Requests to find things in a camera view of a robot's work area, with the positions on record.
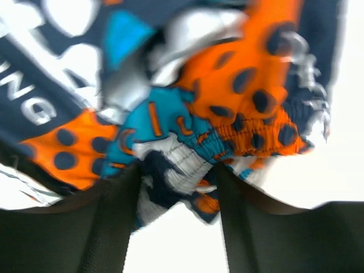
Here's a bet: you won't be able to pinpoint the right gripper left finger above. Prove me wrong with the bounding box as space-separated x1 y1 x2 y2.
1 165 141 272

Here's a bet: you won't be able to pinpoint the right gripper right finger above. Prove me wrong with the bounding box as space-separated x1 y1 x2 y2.
215 164 363 272

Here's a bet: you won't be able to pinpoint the colourful patterned shorts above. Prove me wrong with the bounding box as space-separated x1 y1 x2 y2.
1 1 342 228

